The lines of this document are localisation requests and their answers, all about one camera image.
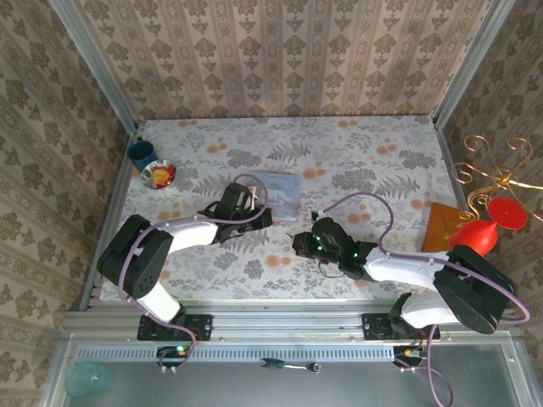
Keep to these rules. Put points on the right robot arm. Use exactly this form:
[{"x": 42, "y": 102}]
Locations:
[{"x": 403, "y": 267}]

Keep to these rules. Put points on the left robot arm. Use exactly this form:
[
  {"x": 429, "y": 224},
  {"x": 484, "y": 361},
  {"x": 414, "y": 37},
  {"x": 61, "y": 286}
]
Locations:
[{"x": 191, "y": 231}]

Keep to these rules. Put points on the clear plastic bag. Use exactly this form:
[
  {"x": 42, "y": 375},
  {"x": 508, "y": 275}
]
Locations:
[{"x": 282, "y": 191}]

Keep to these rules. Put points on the floral tablecloth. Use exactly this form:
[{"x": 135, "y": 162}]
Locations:
[{"x": 275, "y": 140}]

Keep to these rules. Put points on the red and yellow snack packet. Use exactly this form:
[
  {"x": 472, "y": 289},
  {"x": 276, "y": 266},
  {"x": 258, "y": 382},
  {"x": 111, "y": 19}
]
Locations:
[{"x": 163, "y": 174}]

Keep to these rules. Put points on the leaf-patterned bowl with blue rim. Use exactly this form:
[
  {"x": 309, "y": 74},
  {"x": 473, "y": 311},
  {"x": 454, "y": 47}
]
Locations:
[{"x": 147, "y": 180}]

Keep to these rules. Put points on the brown wooden board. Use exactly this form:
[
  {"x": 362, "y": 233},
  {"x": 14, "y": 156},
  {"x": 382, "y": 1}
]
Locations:
[{"x": 441, "y": 229}]

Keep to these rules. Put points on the dark blue ceramic mug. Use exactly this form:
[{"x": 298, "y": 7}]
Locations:
[{"x": 141, "y": 152}]

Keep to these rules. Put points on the small black controller board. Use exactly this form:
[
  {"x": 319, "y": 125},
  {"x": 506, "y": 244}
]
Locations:
[
  {"x": 171, "y": 352},
  {"x": 409, "y": 354}
]

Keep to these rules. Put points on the grey metal panel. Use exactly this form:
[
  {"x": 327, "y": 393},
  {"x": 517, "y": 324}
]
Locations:
[{"x": 339, "y": 386}]

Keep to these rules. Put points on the translucent green plastic cup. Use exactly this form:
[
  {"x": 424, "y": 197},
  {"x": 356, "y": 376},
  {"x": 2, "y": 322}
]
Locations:
[{"x": 89, "y": 379}]

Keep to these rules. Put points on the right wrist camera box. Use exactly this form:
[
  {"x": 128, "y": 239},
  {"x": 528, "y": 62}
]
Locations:
[{"x": 328, "y": 229}]

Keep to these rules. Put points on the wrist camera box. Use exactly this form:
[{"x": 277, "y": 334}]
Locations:
[
  {"x": 235, "y": 197},
  {"x": 328, "y": 229}
]

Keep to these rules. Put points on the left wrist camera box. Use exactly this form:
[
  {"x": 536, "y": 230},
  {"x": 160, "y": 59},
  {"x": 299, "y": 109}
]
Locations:
[{"x": 235, "y": 197}]

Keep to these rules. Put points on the aluminium front rail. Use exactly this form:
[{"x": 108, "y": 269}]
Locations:
[{"x": 288, "y": 318}]

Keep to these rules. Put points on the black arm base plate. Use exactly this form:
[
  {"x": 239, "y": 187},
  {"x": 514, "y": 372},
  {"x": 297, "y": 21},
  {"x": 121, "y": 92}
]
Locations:
[
  {"x": 199, "y": 326},
  {"x": 375, "y": 326}
]

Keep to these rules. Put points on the aluminium side rail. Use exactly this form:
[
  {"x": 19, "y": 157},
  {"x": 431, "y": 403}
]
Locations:
[{"x": 112, "y": 199}]

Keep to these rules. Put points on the aluminium frame post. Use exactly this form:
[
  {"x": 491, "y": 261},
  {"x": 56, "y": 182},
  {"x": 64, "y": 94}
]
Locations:
[
  {"x": 93, "y": 63},
  {"x": 471, "y": 59}
]

